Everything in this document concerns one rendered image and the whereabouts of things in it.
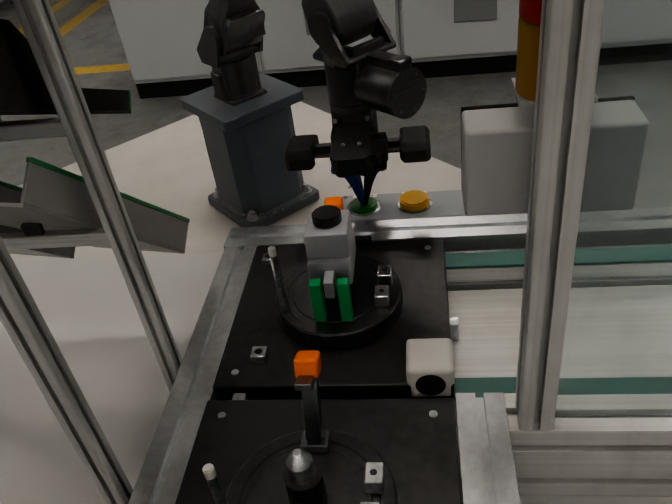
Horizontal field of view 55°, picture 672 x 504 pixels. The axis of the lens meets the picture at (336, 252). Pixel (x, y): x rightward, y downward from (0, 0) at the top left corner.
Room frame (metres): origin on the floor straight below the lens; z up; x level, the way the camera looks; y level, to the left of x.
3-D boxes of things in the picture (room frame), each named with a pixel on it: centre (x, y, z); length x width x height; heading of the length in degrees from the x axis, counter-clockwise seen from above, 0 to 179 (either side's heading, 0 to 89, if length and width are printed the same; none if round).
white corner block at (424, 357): (0.44, -0.07, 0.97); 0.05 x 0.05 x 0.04; 80
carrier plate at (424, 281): (0.55, 0.00, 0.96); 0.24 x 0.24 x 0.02; 80
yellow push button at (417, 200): (0.75, -0.12, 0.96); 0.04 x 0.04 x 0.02
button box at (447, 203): (0.75, -0.12, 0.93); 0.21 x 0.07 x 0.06; 80
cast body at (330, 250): (0.54, 0.01, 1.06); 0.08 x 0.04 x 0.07; 170
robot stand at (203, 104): (0.99, 0.11, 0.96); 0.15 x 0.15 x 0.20; 34
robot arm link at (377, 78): (0.73, -0.07, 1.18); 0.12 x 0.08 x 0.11; 35
